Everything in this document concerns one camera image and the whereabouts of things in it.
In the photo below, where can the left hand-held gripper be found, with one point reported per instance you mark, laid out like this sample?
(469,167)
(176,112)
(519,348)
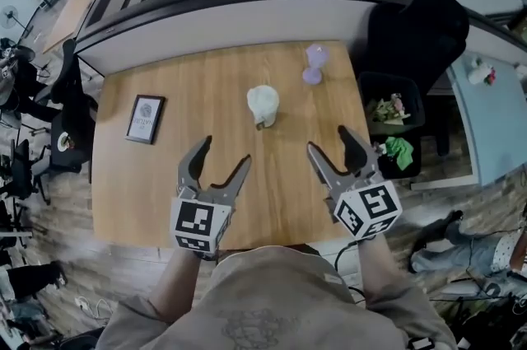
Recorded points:
(193,218)

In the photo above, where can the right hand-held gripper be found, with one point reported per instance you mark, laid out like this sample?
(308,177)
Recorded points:
(370,208)

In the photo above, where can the person's right forearm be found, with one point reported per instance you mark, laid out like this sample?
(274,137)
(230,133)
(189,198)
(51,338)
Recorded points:
(376,274)

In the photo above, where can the person's left forearm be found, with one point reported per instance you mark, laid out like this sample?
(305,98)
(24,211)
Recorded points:
(177,286)

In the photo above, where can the green cloth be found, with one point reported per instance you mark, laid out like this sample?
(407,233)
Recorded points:
(400,151)

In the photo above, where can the discarded flower scraps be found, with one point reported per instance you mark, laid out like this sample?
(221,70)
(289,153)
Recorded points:
(389,109)

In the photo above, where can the black square bin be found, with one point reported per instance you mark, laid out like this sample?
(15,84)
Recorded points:
(364,91)

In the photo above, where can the purple hourglass-shaped ornament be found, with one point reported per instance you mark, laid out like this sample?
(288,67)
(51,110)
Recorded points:
(315,62)

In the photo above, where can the person's grey shirt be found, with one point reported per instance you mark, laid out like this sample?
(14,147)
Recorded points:
(280,290)

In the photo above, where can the black high-back office chair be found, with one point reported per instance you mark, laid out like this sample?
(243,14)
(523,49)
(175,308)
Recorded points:
(416,31)

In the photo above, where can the light blue table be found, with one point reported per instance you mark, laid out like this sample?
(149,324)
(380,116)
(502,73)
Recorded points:
(494,122)

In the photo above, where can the small pink flowers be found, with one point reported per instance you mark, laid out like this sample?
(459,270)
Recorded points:
(491,76)

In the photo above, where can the black slim office chair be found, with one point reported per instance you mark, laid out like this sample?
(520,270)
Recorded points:
(68,76)

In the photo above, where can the black mesh office chair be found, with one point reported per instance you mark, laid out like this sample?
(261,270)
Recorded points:
(18,171)

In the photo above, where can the black standing fan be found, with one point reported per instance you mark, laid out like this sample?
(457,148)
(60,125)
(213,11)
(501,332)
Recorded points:
(10,17)

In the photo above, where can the black picture frame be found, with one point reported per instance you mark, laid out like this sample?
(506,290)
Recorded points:
(145,119)

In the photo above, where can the grey partition with black rail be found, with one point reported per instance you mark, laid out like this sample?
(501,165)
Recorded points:
(247,15)

